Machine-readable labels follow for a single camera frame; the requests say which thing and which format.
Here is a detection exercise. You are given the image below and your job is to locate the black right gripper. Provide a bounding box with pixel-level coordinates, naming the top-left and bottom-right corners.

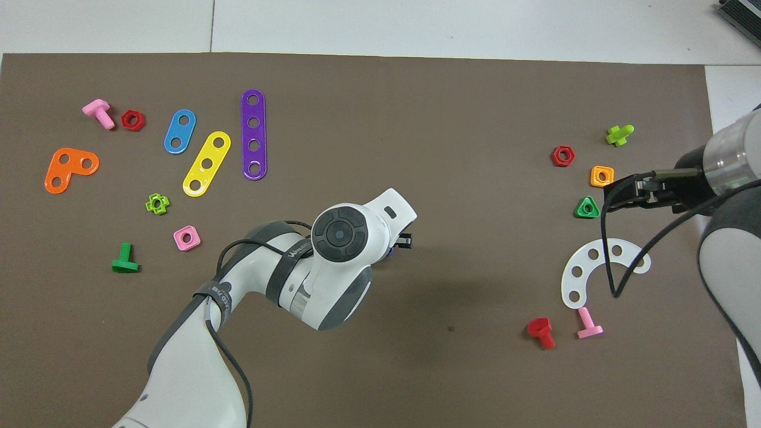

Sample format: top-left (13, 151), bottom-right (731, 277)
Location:
top-left (603, 149), bottom-right (717, 215)

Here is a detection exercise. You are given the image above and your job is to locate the lime cross-head plastic screw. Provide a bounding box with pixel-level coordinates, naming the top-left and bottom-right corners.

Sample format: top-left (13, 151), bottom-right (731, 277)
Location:
top-left (605, 124), bottom-right (635, 147)

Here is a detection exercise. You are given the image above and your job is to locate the white curved perforated plate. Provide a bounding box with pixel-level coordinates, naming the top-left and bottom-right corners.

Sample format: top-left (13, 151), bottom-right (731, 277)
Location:
top-left (561, 238), bottom-right (652, 310)

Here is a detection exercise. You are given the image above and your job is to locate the brown table mat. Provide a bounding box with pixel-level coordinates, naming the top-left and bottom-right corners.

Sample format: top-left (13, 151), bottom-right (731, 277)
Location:
top-left (0, 52), bottom-right (747, 428)

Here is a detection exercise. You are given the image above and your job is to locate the pink plastic screw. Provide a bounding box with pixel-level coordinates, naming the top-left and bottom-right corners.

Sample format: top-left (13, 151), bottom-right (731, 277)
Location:
top-left (81, 99), bottom-right (116, 131)
top-left (576, 306), bottom-right (604, 339)

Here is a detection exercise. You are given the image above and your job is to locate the red plastic screw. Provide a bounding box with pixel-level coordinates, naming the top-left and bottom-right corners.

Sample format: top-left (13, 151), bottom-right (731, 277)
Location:
top-left (526, 317), bottom-right (556, 350)

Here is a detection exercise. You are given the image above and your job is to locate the purple four-hole plastic plate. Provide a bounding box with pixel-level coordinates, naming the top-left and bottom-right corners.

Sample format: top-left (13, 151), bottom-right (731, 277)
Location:
top-left (241, 89), bottom-right (268, 181)

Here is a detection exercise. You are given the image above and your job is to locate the pink square plastic nut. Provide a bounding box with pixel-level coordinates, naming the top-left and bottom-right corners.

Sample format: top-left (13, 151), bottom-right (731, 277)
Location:
top-left (173, 225), bottom-right (202, 251)

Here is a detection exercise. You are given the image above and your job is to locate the yellow three-hole plastic plate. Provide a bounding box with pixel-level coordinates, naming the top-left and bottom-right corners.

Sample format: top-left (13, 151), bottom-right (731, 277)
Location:
top-left (182, 131), bottom-right (232, 197)

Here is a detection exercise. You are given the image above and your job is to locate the black ribbed device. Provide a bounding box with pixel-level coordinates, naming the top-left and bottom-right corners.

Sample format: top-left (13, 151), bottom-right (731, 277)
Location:
top-left (716, 0), bottom-right (761, 33)

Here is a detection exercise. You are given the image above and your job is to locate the blue two-hole plastic plate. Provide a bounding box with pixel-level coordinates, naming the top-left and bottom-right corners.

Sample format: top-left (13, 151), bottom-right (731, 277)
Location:
top-left (163, 109), bottom-right (197, 155)

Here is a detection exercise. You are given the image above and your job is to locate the green plastic screw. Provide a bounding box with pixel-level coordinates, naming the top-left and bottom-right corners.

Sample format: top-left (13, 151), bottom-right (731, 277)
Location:
top-left (111, 242), bottom-right (140, 274)

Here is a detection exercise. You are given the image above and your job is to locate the orange heart-shaped plastic plate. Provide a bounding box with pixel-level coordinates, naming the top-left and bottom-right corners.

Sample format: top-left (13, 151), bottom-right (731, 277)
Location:
top-left (45, 147), bottom-right (100, 194)

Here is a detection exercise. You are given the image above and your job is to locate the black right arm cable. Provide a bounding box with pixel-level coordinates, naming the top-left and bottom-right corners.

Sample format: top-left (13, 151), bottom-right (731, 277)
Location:
top-left (600, 178), bottom-right (761, 299)

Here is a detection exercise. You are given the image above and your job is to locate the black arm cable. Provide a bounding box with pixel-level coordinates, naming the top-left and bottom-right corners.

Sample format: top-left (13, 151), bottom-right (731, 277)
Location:
top-left (202, 220), bottom-right (314, 428)
top-left (600, 178), bottom-right (761, 299)

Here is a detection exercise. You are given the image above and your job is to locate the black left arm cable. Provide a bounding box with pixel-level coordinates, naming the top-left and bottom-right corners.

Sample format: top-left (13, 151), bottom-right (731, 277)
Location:
top-left (202, 220), bottom-right (314, 428)

